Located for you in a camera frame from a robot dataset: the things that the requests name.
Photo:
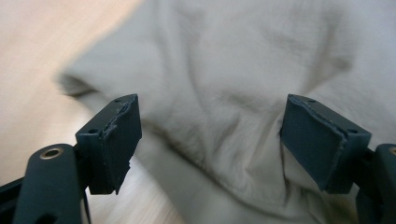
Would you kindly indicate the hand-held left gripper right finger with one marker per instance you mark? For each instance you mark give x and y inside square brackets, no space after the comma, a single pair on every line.
[317,143]

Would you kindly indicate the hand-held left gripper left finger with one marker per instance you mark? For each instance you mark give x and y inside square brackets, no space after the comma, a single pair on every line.
[118,143]

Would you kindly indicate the beige shorts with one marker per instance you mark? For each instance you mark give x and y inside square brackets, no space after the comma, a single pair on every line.
[224,77]

